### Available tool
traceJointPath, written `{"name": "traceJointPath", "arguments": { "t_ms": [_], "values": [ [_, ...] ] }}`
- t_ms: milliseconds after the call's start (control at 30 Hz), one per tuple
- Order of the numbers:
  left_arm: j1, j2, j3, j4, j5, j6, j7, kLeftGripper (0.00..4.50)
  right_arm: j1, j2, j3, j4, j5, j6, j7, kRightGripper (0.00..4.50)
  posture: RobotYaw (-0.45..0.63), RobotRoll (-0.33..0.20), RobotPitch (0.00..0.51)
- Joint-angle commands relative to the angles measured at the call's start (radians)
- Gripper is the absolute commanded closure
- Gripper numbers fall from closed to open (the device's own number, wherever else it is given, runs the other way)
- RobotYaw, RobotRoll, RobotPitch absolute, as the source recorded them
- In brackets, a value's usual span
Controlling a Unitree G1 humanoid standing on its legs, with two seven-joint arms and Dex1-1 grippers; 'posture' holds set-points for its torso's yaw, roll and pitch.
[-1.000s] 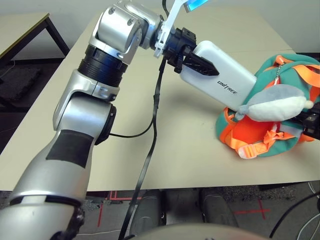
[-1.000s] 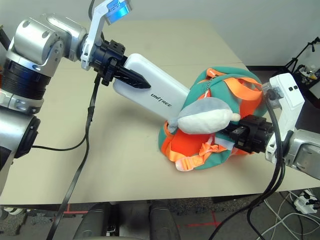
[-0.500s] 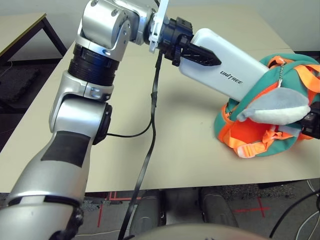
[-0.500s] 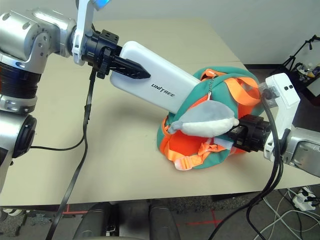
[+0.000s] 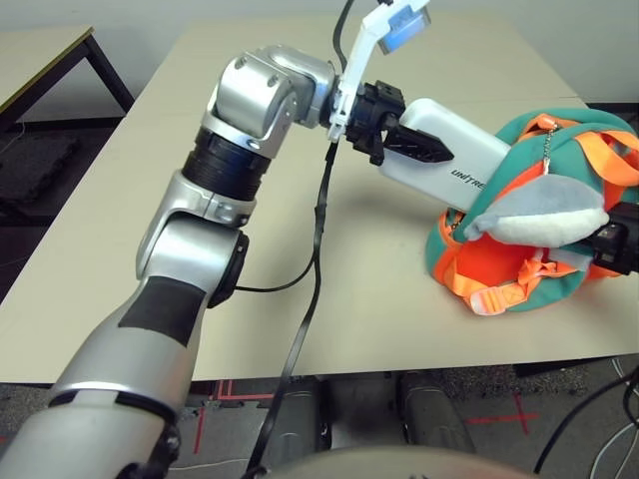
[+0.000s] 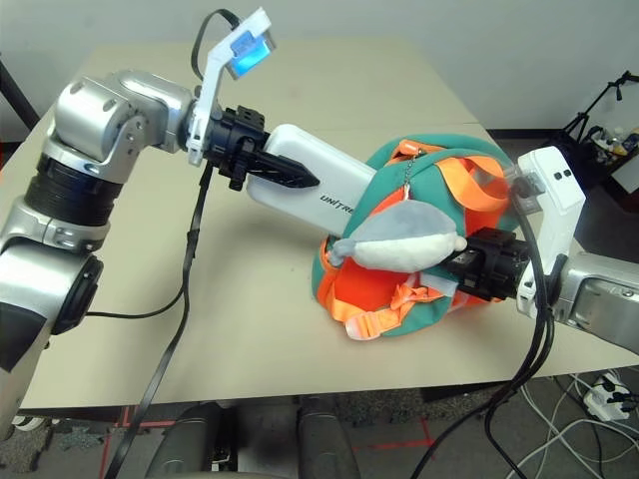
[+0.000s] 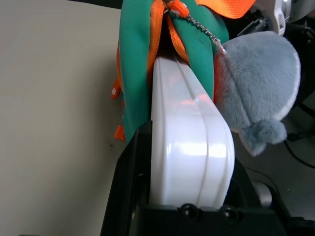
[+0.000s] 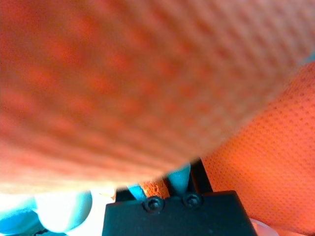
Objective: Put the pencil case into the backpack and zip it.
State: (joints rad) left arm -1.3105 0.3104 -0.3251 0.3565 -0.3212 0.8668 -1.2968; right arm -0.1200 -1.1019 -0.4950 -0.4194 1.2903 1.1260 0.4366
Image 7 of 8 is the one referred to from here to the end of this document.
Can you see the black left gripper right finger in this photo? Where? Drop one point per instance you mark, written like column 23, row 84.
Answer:
column 243, row 191

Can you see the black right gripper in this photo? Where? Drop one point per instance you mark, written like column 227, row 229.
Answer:
column 248, row 24

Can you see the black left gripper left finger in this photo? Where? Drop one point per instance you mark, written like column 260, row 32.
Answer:
column 130, row 172

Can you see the teal and orange backpack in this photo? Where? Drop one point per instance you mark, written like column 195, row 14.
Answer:
column 135, row 61

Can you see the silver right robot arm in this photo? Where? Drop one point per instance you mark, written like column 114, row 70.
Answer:
column 295, row 9

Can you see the silver metal cylinder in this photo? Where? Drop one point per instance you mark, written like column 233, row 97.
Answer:
column 263, row 194

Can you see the grey white plush dolphin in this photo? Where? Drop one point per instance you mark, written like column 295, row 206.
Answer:
column 258, row 86

